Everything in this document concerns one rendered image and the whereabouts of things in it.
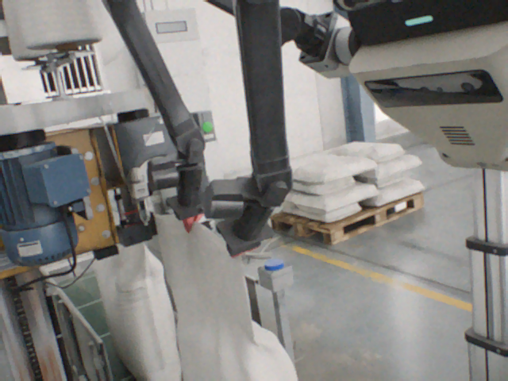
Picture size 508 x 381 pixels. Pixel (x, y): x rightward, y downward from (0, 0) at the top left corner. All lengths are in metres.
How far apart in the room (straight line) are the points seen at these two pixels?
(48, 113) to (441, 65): 0.78
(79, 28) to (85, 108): 0.18
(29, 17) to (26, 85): 2.41
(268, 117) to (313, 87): 6.18
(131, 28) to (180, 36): 4.21
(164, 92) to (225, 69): 5.06
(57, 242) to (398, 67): 0.79
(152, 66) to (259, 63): 0.43
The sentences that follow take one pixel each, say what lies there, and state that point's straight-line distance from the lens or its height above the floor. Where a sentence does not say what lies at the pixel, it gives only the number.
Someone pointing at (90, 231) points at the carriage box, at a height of 1.08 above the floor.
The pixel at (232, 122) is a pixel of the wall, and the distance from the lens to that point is 6.15.
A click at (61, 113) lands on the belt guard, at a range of 1.15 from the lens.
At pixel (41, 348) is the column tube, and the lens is 1.48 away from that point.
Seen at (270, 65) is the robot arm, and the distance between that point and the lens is 0.68.
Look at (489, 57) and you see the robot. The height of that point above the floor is 1.38.
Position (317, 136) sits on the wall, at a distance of 6.93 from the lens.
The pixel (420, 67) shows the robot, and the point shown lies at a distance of 1.02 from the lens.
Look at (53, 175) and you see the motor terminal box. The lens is 1.05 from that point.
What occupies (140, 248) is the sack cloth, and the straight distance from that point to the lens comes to 1.65.
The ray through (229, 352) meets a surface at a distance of 1.16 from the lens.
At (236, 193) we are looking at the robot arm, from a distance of 0.83.
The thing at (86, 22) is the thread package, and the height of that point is 1.56.
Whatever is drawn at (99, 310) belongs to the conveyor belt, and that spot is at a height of 0.38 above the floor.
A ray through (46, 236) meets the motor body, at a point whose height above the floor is 1.15.
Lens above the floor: 1.40
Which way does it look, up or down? 13 degrees down
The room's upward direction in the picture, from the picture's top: 8 degrees counter-clockwise
